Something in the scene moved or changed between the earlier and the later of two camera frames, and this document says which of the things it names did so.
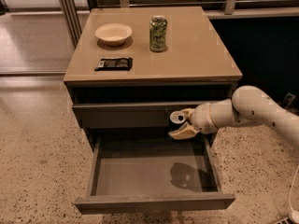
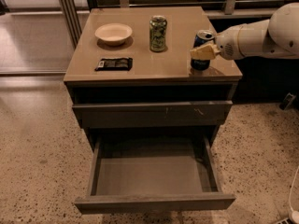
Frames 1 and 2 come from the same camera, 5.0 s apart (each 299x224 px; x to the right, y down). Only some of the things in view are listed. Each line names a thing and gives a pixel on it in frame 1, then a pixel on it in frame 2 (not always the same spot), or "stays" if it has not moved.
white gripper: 202,119 -> 226,44
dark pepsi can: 177,119 -> 202,38
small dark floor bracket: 289,100 stays
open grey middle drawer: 153,174 stays
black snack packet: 118,63 stays
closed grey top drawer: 125,115 stays
